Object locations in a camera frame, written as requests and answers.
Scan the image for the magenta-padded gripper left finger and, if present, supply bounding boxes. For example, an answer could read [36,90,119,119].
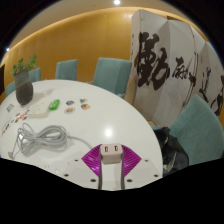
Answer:
[62,144,104,191]

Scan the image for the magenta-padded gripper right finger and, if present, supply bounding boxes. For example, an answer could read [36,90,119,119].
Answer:
[119,144,164,190]

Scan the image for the small white charger block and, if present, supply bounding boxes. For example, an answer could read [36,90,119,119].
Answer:
[99,142,124,165]

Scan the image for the black bag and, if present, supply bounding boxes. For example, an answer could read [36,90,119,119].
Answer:
[153,126,190,177]

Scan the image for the small green box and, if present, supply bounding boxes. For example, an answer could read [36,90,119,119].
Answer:
[48,98,61,111]

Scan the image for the white flat box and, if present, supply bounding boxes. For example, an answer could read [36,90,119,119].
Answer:
[29,101,51,119]

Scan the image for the teal upholstered chair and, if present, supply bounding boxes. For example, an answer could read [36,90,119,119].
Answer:
[54,58,79,82]
[4,67,42,98]
[149,94,224,167]
[92,57,134,100]

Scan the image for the colourful sticker sheet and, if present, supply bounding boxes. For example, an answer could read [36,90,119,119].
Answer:
[1,122,11,135]

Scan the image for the small grey card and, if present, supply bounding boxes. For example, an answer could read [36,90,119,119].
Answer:
[5,103,16,113]

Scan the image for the potted plant in grey pot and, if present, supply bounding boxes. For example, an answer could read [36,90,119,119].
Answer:
[9,54,38,107]

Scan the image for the folding screen with black calligraphy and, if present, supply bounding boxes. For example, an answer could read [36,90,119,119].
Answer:
[126,8,224,130]

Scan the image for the ceiling spot lights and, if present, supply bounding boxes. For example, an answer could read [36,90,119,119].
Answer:
[4,0,122,53]

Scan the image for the grey coiled power cable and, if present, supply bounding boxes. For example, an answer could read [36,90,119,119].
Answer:
[7,122,95,160]

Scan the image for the black wall screen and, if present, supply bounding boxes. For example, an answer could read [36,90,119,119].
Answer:
[0,64,6,96]

